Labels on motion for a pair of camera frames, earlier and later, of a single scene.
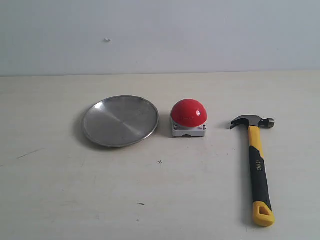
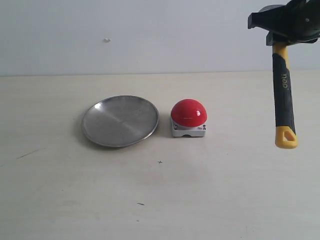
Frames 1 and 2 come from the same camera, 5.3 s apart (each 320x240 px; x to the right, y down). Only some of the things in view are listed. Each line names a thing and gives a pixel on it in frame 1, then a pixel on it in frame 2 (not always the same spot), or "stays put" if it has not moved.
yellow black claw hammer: [263, 214] → [285, 136]
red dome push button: [188, 117] stays put
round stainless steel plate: [120, 121] stays put
